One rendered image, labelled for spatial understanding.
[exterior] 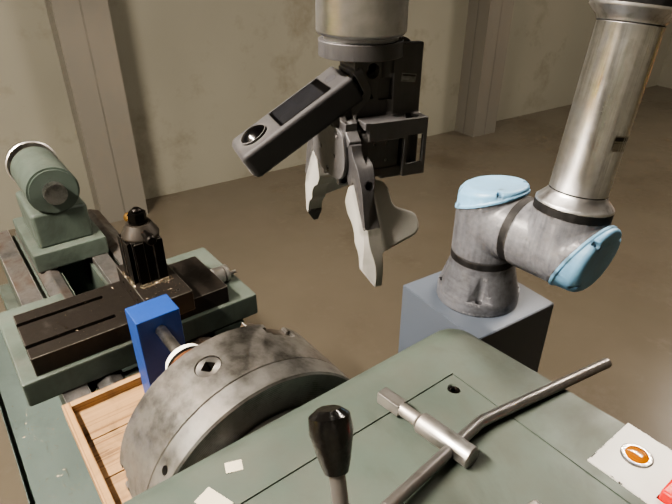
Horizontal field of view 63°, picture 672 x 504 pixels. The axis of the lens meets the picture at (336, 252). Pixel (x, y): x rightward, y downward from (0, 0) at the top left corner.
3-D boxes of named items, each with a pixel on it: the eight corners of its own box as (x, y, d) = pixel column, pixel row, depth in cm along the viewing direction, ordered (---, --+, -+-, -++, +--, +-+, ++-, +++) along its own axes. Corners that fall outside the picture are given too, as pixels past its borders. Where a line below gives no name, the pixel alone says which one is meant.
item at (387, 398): (373, 406, 58) (464, 473, 51) (374, 391, 57) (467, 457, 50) (387, 396, 59) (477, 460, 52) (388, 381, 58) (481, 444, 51)
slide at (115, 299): (229, 301, 131) (227, 286, 129) (36, 377, 109) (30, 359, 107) (197, 270, 144) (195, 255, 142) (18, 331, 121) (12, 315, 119)
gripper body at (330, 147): (424, 180, 50) (437, 41, 44) (339, 195, 47) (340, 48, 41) (385, 154, 56) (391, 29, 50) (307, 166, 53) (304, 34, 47)
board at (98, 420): (303, 428, 105) (303, 413, 103) (116, 535, 86) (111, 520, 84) (230, 347, 126) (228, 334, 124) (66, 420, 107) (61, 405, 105)
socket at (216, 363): (221, 393, 67) (214, 379, 65) (198, 390, 68) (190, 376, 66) (232, 371, 69) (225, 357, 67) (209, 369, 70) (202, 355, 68)
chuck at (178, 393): (367, 448, 89) (329, 313, 70) (198, 592, 77) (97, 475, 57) (333, 415, 95) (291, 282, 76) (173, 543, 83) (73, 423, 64)
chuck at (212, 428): (381, 463, 86) (346, 327, 67) (210, 613, 74) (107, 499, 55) (367, 448, 89) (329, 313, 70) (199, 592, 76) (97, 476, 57)
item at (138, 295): (195, 309, 121) (192, 290, 119) (151, 326, 116) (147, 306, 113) (160, 270, 135) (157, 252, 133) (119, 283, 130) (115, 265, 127)
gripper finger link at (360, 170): (387, 224, 45) (362, 122, 46) (371, 227, 44) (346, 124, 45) (366, 234, 49) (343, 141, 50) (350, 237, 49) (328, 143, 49)
